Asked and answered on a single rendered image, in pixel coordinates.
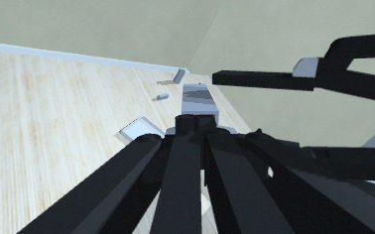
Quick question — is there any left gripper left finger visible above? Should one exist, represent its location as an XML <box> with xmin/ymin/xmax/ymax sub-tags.
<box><xmin>16</xmin><ymin>114</ymin><xmax>202</xmax><ymax>234</ymax></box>

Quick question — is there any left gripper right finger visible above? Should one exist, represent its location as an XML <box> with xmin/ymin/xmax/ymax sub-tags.
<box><xmin>200</xmin><ymin>115</ymin><xmax>375</xmax><ymax>234</ymax></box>

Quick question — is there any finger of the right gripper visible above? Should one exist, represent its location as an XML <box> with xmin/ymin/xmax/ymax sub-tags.
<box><xmin>277</xmin><ymin>139</ymin><xmax>375</xmax><ymax>197</ymax></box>
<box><xmin>212</xmin><ymin>35</ymin><xmax>375</xmax><ymax>100</ymax></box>

